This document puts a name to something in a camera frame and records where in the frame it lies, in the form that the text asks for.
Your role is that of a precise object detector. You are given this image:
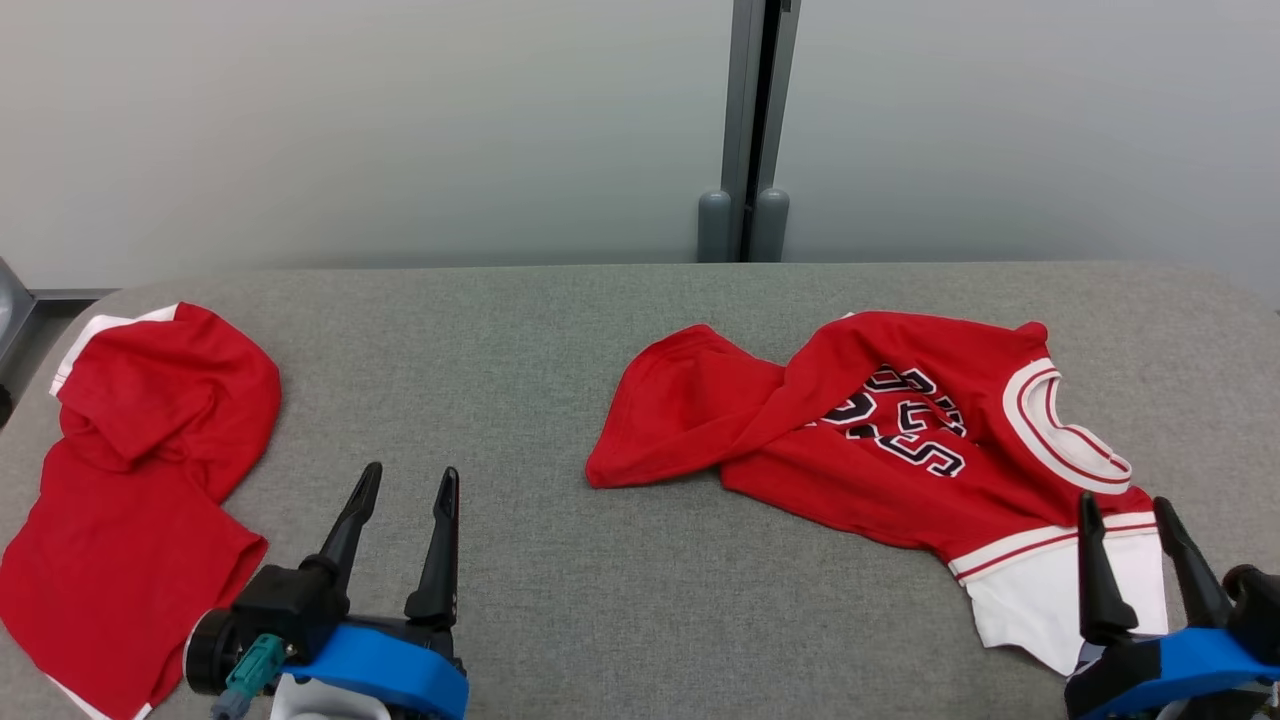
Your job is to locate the grey metal frame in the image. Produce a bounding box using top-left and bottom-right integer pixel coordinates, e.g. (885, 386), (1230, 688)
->
(0, 255), (39, 366)

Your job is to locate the teal left camera connector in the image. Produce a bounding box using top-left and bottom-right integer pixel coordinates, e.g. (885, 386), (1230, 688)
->
(210, 635), (288, 720)

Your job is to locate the red white jersey shirt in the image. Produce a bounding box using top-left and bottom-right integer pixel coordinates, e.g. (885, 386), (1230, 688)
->
(585, 310), (1169, 676)

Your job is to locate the blue black right camera bracket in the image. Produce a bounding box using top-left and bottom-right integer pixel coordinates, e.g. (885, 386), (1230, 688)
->
(1065, 628), (1280, 720)

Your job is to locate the grey partition post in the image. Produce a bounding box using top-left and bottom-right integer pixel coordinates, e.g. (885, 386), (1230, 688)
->
(722, 0), (801, 263)

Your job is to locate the grey cylindrical post foot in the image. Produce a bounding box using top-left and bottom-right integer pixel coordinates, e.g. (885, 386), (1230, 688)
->
(697, 190), (733, 263)
(752, 188), (791, 263)

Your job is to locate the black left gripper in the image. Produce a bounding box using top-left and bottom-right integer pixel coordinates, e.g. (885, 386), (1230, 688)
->
(183, 462), (461, 696)

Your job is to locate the blue left camera bracket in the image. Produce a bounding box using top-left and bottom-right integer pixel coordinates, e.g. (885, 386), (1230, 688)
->
(285, 620), (471, 720)

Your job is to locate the red shorts white hem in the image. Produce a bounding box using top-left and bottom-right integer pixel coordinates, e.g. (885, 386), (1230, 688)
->
(0, 302), (283, 720)

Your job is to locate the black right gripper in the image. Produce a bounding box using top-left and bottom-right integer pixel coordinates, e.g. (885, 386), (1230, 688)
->
(1077, 492), (1280, 720)

